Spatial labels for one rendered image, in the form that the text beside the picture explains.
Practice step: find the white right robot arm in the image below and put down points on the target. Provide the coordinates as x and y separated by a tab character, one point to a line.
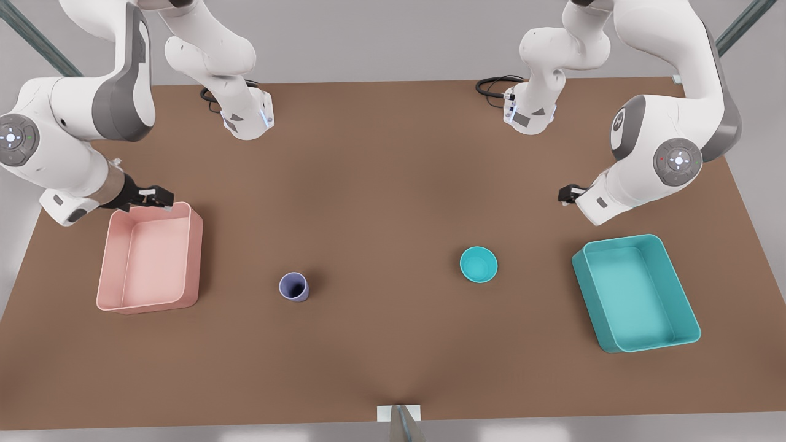
73	104

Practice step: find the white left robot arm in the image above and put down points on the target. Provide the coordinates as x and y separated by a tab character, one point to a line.
669	123

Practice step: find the pink rectangular box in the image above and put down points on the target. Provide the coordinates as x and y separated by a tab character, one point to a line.
150	258

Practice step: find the teal bowl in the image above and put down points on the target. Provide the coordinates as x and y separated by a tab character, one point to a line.
478	264

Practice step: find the teal rectangular box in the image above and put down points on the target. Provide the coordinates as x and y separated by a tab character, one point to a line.
635	293

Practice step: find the purple cup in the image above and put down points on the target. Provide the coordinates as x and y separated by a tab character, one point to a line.
294	286

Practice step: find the silver frame post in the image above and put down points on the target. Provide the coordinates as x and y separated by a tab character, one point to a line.
37	38
743	24
405	425

